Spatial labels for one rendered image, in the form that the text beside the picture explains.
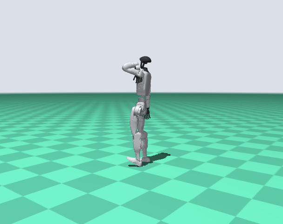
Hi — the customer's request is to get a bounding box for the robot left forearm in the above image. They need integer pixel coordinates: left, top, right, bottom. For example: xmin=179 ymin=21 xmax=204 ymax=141
xmin=123 ymin=62 xmax=140 ymax=70

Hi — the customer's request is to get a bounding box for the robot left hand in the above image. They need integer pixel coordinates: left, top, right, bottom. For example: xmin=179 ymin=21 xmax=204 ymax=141
xmin=133 ymin=67 xmax=142 ymax=83

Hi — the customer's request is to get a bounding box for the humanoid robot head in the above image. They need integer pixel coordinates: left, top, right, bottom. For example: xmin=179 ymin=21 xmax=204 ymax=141
xmin=140 ymin=56 xmax=151 ymax=72

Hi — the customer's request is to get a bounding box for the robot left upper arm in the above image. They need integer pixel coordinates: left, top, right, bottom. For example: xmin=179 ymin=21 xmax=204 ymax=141
xmin=122 ymin=66 xmax=145 ymax=78

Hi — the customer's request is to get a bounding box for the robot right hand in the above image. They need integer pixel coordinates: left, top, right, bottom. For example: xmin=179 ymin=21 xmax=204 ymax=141
xmin=144 ymin=107 xmax=150 ymax=119

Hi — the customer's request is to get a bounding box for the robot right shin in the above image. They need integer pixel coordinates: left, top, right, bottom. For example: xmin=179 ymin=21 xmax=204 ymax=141
xmin=141 ymin=137 xmax=148 ymax=158

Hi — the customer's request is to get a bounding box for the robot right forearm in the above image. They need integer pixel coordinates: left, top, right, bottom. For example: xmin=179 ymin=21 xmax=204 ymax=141
xmin=145 ymin=93 xmax=151 ymax=108

